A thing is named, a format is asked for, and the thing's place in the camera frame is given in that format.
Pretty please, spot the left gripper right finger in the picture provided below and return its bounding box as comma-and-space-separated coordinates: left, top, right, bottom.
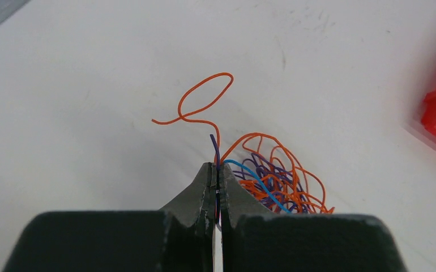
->
219, 163, 276, 235

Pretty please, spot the orange purple wire bundle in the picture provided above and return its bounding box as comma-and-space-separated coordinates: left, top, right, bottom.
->
151, 73, 335, 215

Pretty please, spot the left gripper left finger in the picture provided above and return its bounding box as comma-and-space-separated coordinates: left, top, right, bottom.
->
160, 162, 216, 237

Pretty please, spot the blue wire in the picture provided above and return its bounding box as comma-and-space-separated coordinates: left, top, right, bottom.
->
223, 159, 292, 214

